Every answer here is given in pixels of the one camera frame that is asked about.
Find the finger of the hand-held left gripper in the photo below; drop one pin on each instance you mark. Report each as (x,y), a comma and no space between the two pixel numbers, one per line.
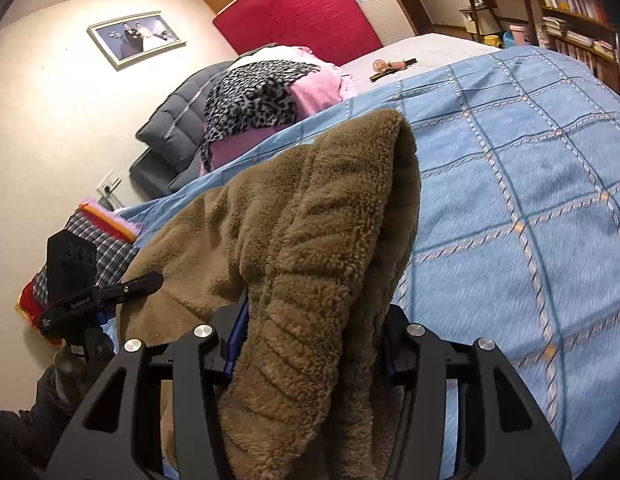
(130,287)

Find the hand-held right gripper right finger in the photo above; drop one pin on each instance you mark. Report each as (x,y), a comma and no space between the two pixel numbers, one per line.
(404,355)

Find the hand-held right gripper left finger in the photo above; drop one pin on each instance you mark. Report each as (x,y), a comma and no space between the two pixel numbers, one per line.
(237,340)

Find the brown fleece blanket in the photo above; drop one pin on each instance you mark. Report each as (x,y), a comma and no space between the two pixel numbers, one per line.
(315,260)

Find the person's left forearm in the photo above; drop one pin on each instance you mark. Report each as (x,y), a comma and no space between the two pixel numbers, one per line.
(30,425)

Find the person's left hand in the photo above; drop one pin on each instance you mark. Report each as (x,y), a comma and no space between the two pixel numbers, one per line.
(72,375)

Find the plaid cushion with orange trim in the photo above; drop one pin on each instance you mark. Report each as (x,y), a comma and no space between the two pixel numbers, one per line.
(105,250)

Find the blue checked blanket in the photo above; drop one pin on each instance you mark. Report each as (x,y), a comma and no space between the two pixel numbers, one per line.
(489,185)

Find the leopard print cloth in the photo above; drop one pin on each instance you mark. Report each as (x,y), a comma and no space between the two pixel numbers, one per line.
(255,95)

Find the pink cloth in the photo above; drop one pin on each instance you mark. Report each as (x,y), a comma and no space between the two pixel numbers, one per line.
(315,92)

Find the light grey bed sheet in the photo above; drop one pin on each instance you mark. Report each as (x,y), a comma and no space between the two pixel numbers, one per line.
(439,50)

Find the red padded headboard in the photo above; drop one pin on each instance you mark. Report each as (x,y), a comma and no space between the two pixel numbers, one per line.
(300,10)

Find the yellow cup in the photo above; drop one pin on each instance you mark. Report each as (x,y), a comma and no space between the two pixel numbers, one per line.
(492,41)

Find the pink plastic bucket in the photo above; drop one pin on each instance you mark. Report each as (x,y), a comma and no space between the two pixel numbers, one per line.
(518,35)

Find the wooden bookshelf with books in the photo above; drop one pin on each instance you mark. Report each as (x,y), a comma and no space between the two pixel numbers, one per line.
(574,5)

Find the white wall socket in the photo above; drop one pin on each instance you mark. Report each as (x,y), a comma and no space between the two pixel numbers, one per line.
(110,183)

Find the framed wall photo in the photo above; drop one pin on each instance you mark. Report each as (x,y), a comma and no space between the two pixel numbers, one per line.
(135,36)

